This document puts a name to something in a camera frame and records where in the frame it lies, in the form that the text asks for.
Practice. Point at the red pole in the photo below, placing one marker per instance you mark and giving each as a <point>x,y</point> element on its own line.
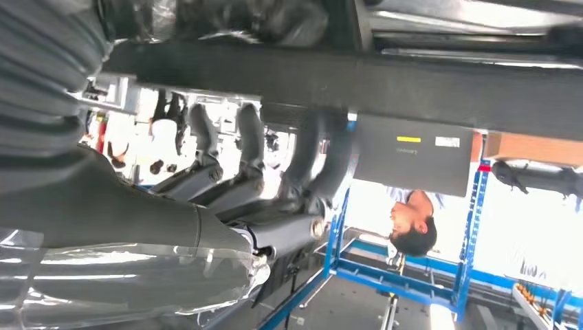
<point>484,167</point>

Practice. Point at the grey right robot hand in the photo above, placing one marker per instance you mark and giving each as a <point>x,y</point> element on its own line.
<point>114,223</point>

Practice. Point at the person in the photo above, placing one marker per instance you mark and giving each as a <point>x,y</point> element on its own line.
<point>166,132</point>
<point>412,223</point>
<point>117,157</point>

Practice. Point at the small black device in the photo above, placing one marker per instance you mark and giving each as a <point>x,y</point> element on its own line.
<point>537,177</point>

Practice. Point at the brown cardboard box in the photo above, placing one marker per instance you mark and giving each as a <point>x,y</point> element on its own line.
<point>533,148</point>

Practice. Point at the blue warehouse shelving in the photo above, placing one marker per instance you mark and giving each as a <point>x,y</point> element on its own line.
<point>410,278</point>

